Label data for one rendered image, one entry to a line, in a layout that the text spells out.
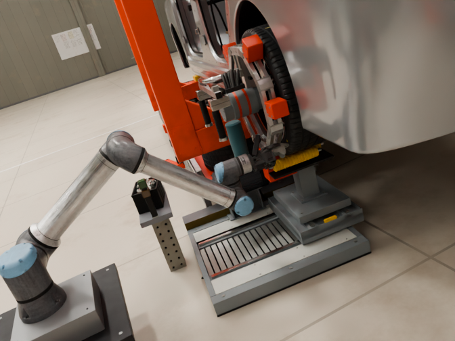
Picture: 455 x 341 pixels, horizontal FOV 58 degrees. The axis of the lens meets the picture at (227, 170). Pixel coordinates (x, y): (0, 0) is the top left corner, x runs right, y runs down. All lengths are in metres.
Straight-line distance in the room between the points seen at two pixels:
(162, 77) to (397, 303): 1.67
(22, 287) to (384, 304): 1.47
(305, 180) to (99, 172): 1.10
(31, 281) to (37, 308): 0.12
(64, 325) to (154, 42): 1.51
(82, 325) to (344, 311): 1.08
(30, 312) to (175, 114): 1.31
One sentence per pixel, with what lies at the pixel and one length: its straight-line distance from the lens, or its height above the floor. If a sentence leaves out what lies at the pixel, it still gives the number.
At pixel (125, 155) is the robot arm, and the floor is 0.90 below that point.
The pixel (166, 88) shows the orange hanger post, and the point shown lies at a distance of 2.45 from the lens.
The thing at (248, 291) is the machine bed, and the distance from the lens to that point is 2.02.
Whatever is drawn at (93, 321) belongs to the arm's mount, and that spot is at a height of 0.36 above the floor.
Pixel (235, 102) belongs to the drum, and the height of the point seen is 0.88.
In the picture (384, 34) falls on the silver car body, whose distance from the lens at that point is 1.23.
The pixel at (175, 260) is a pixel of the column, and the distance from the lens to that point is 2.47.
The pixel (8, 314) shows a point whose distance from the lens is 2.27.
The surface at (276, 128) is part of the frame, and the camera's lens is 1.89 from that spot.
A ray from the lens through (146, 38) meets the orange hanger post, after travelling 2.43.
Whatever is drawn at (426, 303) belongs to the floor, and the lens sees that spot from 1.93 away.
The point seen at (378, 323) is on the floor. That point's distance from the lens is 1.86.
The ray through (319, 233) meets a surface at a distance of 2.20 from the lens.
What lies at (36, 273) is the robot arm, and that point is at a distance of 1.81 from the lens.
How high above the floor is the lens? 1.31
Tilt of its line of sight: 21 degrees down
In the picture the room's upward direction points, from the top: 17 degrees counter-clockwise
